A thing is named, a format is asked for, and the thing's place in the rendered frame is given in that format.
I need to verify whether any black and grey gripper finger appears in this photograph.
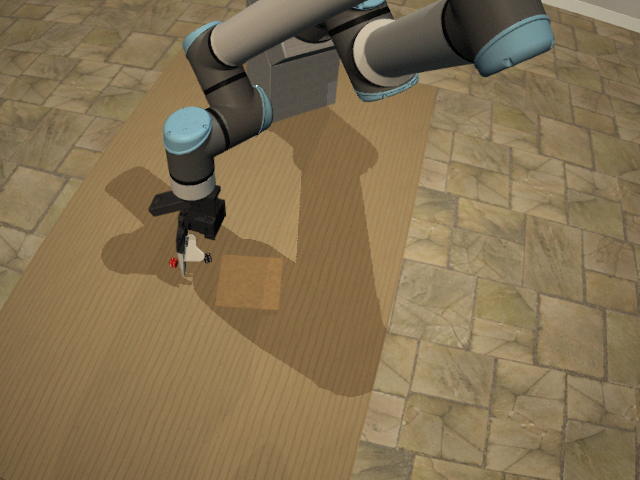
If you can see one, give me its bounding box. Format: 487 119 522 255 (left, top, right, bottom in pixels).
176 222 205 276

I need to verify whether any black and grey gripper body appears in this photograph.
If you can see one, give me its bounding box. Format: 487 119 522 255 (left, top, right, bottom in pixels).
178 185 226 240

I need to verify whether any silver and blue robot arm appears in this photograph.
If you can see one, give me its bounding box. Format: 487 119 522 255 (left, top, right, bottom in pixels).
148 0 555 216

